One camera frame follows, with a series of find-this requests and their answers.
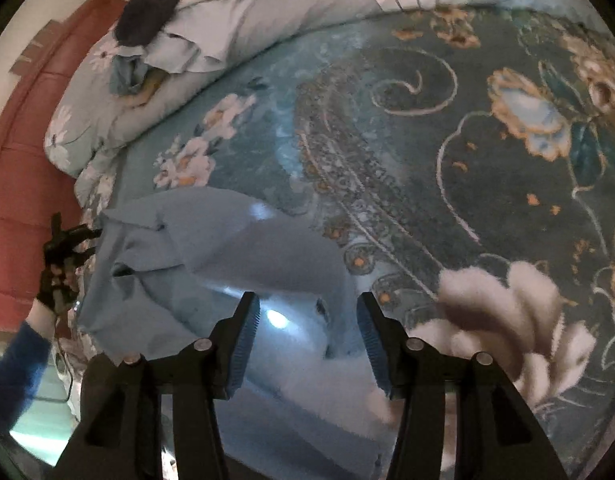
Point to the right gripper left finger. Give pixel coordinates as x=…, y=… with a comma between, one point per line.
x=119, y=436

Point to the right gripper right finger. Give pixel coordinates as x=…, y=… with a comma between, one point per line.
x=497, y=436

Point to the blue-grey garment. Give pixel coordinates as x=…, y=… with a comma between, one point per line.
x=169, y=266

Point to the blue sleeved forearm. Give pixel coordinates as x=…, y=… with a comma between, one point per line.
x=23, y=363

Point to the person's left hand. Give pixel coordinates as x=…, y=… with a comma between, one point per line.
x=58, y=290

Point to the red wooden headboard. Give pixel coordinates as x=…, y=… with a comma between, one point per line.
x=31, y=188

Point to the light blue floral duvet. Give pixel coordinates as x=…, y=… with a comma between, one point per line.
x=108, y=103

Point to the black and white garment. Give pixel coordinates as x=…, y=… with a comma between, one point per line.
x=179, y=36

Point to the dark floral bed blanket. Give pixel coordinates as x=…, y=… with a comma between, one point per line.
x=464, y=163

